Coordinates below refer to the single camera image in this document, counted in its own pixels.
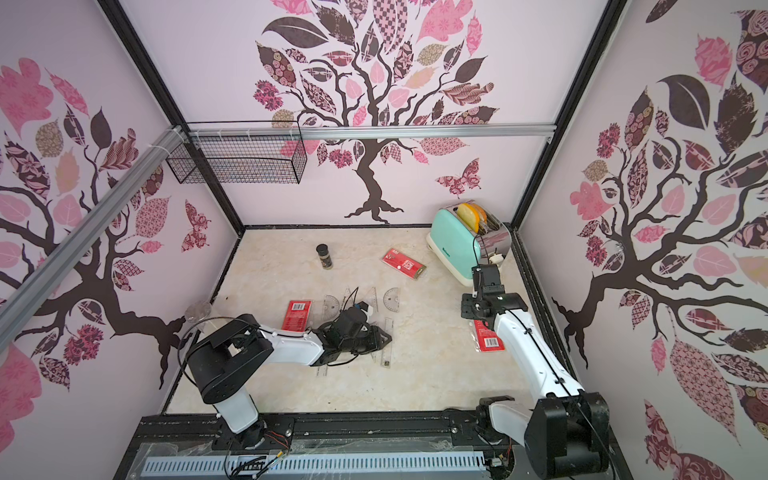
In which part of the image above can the mint green toaster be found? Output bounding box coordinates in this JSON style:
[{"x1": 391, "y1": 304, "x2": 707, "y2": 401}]
[{"x1": 426, "y1": 201, "x2": 512, "y2": 287}]

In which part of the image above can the white slotted cable duct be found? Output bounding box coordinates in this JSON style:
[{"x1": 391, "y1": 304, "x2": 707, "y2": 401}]
[{"x1": 134, "y1": 451, "x2": 487, "y2": 479}]

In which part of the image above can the black lid spice jar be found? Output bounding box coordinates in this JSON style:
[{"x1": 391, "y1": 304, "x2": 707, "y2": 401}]
[{"x1": 316, "y1": 244, "x2": 333, "y2": 269}]

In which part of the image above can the aluminium rail left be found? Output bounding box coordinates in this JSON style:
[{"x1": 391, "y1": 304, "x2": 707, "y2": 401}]
[{"x1": 1, "y1": 126, "x2": 185, "y2": 348}]

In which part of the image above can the yellow toast slice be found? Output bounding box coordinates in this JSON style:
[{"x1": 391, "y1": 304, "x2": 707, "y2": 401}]
[{"x1": 456, "y1": 203, "x2": 487, "y2": 234}]

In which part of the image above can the aluminium rail back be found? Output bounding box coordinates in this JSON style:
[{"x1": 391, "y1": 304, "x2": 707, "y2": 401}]
[{"x1": 189, "y1": 123, "x2": 557, "y2": 140}]

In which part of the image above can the clear plastic cup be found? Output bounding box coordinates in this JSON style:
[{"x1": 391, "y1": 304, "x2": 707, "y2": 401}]
[{"x1": 184, "y1": 301, "x2": 212, "y2": 328}]

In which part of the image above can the red ruler set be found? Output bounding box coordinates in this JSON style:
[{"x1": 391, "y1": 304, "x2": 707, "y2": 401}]
[
  {"x1": 382, "y1": 248, "x2": 426, "y2": 279},
  {"x1": 281, "y1": 300, "x2": 312, "y2": 332},
  {"x1": 472, "y1": 320, "x2": 505, "y2": 353}
]

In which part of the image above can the black wire basket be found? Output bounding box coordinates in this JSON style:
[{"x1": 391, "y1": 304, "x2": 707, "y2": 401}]
[{"x1": 166, "y1": 121, "x2": 309, "y2": 184}]

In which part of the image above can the clear protractor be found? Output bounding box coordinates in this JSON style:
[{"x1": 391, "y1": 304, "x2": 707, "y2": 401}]
[
  {"x1": 382, "y1": 287, "x2": 400, "y2": 313},
  {"x1": 322, "y1": 295, "x2": 340, "y2": 321}
]

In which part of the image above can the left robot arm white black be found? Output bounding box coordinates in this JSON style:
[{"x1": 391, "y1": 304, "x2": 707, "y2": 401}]
[{"x1": 180, "y1": 302, "x2": 392, "y2": 449}]

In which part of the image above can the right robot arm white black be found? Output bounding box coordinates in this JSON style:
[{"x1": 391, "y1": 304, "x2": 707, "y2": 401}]
[{"x1": 461, "y1": 264, "x2": 616, "y2": 479}]

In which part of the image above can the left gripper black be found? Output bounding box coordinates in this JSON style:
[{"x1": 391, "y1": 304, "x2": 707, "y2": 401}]
[{"x1": 340, "y1": 327, "x2": 393, "y2": 357}]

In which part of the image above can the aluminium rail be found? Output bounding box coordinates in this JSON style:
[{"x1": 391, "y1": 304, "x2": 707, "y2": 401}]
[
  {"x1": 189, "y1": 123, "x2": 557, "y2": 140},
  {"x1": 1, "y1": 126, "x2": 185, "y2": 348}
]

